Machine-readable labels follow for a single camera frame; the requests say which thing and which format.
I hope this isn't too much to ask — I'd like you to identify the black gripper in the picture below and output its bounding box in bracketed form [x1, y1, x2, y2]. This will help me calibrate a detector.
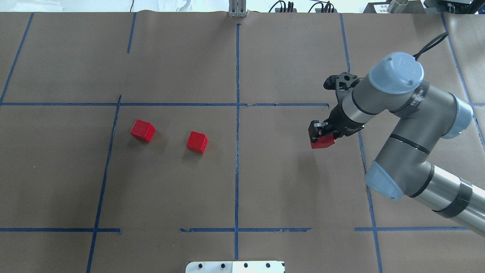
[308, 72, 364, 144]

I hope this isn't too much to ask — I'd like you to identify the red block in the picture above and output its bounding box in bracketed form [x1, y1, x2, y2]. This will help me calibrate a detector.
[130, 119, 156, 142]
[311, 134, 335, 149]
[186, 131, 208, 154]

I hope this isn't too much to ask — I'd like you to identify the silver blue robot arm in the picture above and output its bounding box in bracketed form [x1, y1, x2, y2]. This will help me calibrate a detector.
[308, 32, 484, 236]

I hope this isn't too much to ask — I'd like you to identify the aluminium frame post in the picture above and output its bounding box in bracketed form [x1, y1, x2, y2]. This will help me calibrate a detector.
[228, 0, 247, 18]

